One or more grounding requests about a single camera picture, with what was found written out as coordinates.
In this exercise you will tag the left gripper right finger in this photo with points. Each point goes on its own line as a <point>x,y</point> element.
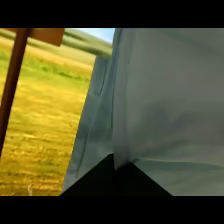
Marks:
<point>140,183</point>

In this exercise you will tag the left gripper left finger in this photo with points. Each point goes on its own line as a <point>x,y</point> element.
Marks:
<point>96,181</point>

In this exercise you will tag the pale blue shirt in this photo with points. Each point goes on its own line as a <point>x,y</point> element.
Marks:
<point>166,106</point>

